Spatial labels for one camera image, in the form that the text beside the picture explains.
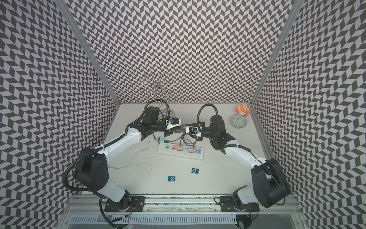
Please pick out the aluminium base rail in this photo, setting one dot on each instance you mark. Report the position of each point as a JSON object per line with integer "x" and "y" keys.
{"x": 178, "y": 204}

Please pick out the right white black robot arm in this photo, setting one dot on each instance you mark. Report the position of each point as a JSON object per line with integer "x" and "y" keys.
{"x": 269, "y": 184}

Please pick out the green patterned bowl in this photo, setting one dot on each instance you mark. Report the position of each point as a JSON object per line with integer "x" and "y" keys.
{"x": 238, "y": 121}

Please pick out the chrome wire cup stand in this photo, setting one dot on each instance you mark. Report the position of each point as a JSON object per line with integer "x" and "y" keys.
{"x": 159, "y": 87}

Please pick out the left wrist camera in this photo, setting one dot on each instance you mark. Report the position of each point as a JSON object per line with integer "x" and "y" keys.
{"x": 173, "y": 123}

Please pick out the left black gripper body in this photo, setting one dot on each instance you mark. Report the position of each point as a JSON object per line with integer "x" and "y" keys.
{"x": 168, "y": 132}

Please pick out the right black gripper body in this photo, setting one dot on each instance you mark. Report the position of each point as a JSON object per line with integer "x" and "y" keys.
{"x": 206, "y": 132}

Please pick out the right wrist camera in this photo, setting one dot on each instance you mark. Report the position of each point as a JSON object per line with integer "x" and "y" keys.
{"x": 193, "y": 131}

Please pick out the teal usb charger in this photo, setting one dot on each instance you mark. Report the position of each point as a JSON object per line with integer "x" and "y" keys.
{"x": 161, "y": 140}

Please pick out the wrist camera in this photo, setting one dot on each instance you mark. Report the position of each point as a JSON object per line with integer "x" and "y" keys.
{"x": 193, "y": 131}
{"x": 173, "y": 123}

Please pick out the orange patterned bowl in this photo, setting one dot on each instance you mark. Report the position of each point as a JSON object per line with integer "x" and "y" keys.
{"x": 243, "y": 110}

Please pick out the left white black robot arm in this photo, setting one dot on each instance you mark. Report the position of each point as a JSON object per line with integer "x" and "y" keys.
{"x": 90, "y": 171}

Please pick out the white colourful power strip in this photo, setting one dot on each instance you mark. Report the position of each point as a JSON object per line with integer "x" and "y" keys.
{"x": 168, "y": 149}

